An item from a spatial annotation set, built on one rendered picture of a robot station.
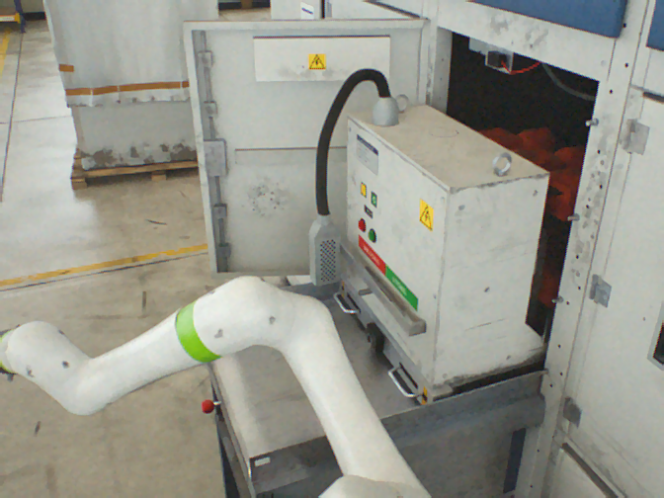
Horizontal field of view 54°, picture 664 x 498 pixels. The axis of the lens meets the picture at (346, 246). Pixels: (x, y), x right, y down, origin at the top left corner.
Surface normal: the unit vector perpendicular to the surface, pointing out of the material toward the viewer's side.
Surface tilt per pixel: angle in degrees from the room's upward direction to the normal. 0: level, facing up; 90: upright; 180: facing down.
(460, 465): 90
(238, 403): 0
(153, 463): 0
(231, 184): 90
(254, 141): 90
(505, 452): 90
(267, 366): 0
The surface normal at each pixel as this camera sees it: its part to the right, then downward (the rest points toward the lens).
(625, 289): -0.92, 0.18
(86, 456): 0.00, -0.88
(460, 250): 0.38, 0.44
